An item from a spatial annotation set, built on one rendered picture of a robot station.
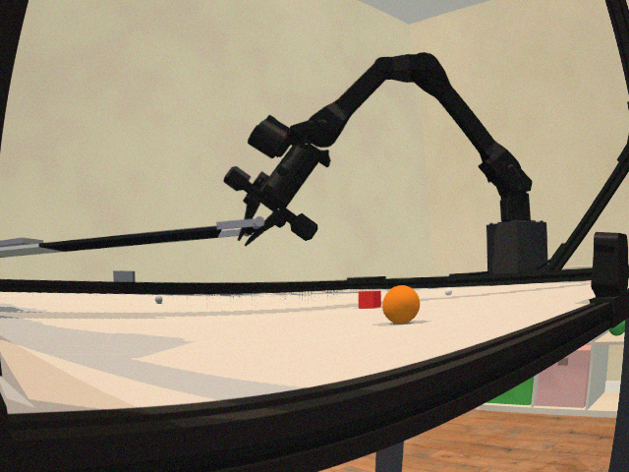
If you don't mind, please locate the red cube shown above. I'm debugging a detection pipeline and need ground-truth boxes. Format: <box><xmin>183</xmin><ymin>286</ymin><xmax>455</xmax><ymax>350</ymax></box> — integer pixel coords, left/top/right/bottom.
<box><xmin>359</xmin><ymin>291</ymin><xmax>381</xmax><ymax>309</ymax></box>

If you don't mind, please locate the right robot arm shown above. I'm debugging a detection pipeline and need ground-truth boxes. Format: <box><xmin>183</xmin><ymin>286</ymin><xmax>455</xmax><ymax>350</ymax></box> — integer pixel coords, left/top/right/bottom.
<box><xmin>248</xmin><ymin>52</ymin><xmax>535</xmax><ymax>223</ymax></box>

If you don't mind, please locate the orange ball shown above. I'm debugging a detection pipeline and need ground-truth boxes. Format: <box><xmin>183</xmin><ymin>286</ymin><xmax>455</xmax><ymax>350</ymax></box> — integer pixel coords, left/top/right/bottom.
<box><xmin>382</xmin><ymin>285</ymin><xmax>420</xmax><ymax>324</ymax></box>

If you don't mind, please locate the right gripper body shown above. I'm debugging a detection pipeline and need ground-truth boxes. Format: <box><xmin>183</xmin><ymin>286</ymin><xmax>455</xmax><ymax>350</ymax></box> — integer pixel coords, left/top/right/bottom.
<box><xmin>223</xmin><ymin>162</ymin><xmax>318</xmax><ymax>241</ymax></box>

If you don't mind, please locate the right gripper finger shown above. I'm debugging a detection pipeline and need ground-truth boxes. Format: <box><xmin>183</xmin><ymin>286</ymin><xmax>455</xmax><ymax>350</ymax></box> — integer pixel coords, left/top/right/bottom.
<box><xmin>238</xmin><ymin>196</ymin><xmax>259</xmax><ymax>241</ymax></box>
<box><xmin>245</xmin><ymin>213</ymin><xmax>285</xmax><ymax>246</ymax></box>

